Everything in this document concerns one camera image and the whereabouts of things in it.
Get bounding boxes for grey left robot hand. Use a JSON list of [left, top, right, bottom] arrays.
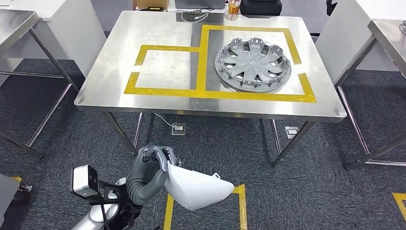
[[126, 145, 184, 192]]

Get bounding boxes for white plastic part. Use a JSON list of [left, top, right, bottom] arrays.
[[164, 161, 236, 212]]

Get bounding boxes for steel workbench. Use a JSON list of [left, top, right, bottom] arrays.
[[74, 10, 347, 168]]

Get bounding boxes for grey floor socket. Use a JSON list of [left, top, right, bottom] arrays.
[[284, 126, 300, 139], [171, 123, 187, 136]]

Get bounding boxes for yellow floor tape marking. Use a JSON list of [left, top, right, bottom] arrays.
[[163, 184, 248, 230]]

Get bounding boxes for wide yellow tape outline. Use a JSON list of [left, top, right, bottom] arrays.
[[124, 24, 317, 104]]

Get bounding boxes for grey panel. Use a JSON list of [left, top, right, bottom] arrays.
[[0, 172, 22, 227]]

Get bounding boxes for grey wheel cover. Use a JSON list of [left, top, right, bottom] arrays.
[[214, 37, 292, 93]]

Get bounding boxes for brown cardboard box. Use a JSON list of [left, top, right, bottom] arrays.
[[132, 0, 171, 12]]

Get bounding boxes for plastic drink cup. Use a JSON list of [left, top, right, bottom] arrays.
[[227, 0, 242, 15]]

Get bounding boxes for steel table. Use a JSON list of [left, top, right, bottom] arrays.
[[336, 18, 406, 171], [0, 9, 80, 160]]

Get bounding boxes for black carrying case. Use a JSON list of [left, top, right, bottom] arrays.
[[240, 0, 283, 17]]

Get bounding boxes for black office chair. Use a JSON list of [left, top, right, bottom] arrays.
[[326, 0, 339, 16]]

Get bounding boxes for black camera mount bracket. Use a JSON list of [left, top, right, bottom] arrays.
[[84, 180, 143, 230]]

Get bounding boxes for black cable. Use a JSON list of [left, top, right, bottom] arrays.
[[100, 203, 112, 230]]

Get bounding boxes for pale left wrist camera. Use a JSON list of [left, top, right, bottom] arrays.
[[70, 164, 100, 198]]

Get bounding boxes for white cable coil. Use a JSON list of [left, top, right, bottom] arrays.
[[180, 9, 211, 24]]

